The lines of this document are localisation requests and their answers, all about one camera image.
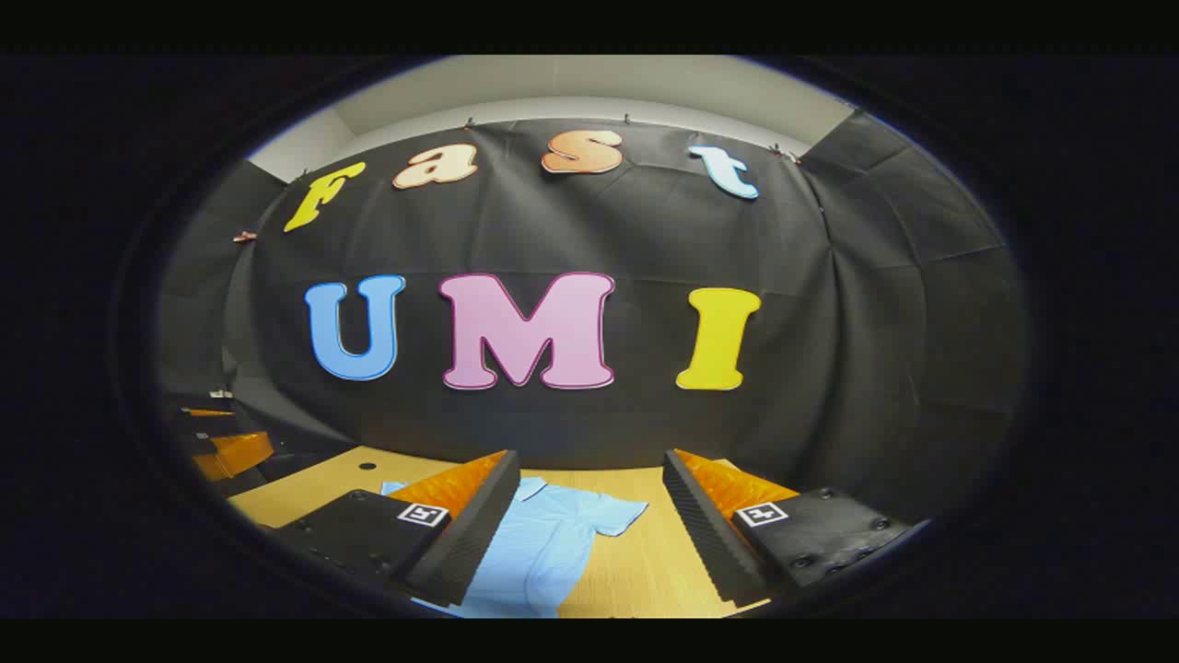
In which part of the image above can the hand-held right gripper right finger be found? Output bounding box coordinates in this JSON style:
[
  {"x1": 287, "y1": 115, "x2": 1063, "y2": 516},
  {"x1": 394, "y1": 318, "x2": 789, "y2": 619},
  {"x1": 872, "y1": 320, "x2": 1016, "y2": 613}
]
[{"x1": 661, "y1": 448, "x2": 915, "y2": 609}]

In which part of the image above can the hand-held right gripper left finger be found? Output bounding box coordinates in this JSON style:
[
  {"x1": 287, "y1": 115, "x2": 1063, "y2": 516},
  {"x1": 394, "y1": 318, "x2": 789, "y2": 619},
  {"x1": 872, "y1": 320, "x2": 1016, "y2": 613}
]
[{"x1": 272, "y1": 449, "x2": 522, "y2": 609}]

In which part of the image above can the light blue polo T-shirt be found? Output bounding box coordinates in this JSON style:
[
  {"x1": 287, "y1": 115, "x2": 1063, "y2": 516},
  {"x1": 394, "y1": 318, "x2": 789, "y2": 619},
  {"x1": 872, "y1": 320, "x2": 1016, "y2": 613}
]
[{"x1": 380, "y1": 476, "x2": 650, "y2": 620}]

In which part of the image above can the black backdrop cloth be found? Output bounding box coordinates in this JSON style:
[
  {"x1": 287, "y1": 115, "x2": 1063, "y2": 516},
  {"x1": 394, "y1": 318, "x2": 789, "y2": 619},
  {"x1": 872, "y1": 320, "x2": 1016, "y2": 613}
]
[{"x1": 152, "y1": 110, "x2": 1031, "y2": 553}]

